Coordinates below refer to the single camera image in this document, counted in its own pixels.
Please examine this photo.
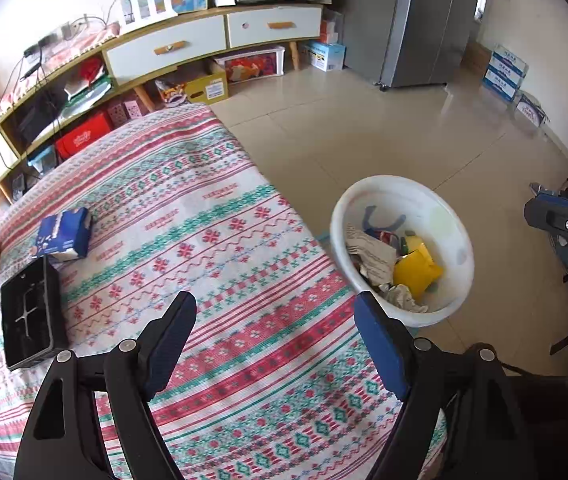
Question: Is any printed paper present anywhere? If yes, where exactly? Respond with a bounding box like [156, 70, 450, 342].
[346, 225, 397, 286]

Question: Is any colourful snack bag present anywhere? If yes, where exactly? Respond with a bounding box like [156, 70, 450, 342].
[155, 79, 187, 107]

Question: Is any grey refrigerator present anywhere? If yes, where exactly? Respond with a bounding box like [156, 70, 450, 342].
[331, 0, 494, 90]

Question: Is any pink patterned box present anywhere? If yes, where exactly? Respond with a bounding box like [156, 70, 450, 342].
[106, 100, 144, 126]

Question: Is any white plastic basin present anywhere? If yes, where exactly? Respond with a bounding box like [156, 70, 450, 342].
[330, 175, 476, 328]

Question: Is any black plastic tray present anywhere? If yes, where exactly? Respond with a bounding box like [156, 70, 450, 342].
[0, 259, 71, 372]

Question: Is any white tissue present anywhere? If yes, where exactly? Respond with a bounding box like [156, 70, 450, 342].
[381, 284, 427, 313]

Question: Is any blue white carton box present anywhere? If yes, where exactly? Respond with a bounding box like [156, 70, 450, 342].
[304, 40, 347, 72]

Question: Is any blue tissue box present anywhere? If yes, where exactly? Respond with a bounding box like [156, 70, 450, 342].
[34, 207, 94, 261]

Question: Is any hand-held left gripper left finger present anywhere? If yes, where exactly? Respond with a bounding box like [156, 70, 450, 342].
[13, 291, 197, 480]

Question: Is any white wooden cabinet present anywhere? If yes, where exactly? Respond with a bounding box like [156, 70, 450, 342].
[0, 2, 326, 216]

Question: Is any clear plastic storage bin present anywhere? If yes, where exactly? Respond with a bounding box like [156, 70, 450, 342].
[213, 45, 286, 83]

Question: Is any light blue plastic container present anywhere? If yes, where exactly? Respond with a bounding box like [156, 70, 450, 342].
[29, 147, 60, 176]

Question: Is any orange white box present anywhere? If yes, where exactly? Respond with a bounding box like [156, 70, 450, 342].
[320, 10, 344, 45]

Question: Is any white slatted rack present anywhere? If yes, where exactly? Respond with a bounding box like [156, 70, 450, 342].
[116, 0, 177, 28]

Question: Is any yellow plastic packet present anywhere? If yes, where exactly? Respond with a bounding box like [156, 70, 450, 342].
[393, 245, 445, 301]

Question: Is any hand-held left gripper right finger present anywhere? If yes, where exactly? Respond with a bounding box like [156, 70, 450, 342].
[354, 291, 527, 480]

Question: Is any brown cardboard box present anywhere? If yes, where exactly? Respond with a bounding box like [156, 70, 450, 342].
[461, 42, 492, 78]

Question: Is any stack of plastic bags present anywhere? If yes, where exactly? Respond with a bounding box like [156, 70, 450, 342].
[61, 57, 115, 111]

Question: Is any yellow cardboard box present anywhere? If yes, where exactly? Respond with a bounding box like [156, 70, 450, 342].
[183, 71, 229, 106]

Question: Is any pink cabinet runner cloth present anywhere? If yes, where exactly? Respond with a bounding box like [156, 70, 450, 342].
[0, 25, 117, 131]

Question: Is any red gift box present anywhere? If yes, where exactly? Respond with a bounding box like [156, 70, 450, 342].
[55, 111, 115, 161]

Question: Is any black electronic device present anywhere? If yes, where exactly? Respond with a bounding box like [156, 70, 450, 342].
[14, 91, 67, 143]

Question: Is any red green patterned tablecloth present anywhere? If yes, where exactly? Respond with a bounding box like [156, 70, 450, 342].
[0, 102, 447, 480]

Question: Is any open blue white carton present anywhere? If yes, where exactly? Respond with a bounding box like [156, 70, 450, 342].
[514, 92, 550, 127]

